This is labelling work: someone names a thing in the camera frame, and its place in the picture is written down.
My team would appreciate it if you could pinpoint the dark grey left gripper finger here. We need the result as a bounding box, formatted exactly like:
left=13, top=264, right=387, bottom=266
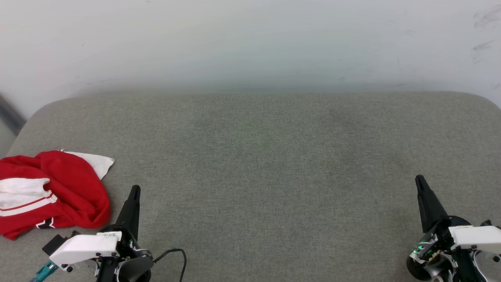
left=115, top=185, right=141, bottom=240

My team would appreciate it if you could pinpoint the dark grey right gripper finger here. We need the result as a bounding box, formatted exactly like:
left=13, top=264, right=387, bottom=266
left=415, top=175, right=450, bottom=234

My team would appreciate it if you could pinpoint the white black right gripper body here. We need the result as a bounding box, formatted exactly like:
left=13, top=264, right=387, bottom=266
left=406, top=215, right=501, bottom=282

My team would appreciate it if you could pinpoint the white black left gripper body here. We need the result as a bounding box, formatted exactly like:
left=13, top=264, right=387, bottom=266
left=49, top=225, right=154, bottom=282

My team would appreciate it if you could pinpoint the red and white shirt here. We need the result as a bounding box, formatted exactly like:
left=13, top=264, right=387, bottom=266
left=0, top=149, right=115, bottom=240

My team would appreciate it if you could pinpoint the teal cable connector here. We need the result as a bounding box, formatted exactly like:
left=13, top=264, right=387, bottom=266
left=31, top=260, right=59, bottom=282

